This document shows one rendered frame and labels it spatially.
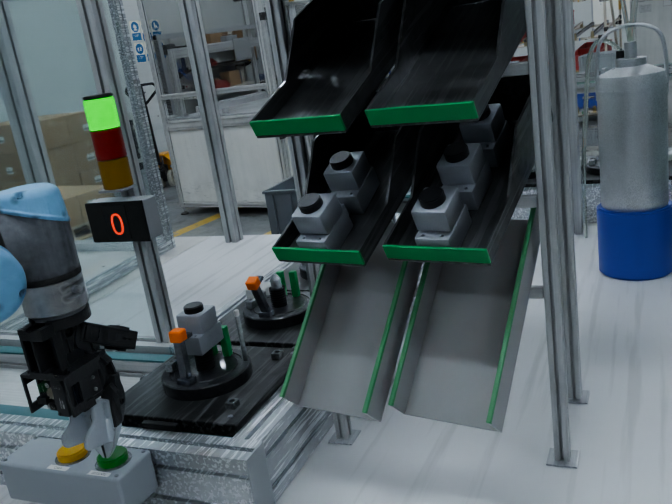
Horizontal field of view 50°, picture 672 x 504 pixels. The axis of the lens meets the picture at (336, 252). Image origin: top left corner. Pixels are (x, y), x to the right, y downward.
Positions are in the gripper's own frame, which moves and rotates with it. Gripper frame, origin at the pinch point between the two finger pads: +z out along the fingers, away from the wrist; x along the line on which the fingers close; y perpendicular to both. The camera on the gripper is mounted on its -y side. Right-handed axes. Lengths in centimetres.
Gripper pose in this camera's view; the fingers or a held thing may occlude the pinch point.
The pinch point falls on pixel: (108, 445)
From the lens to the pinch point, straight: 103.0
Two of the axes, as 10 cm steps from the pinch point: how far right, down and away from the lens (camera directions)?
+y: -3.8, 3.2, -8.7
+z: 1.4, 9.5, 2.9
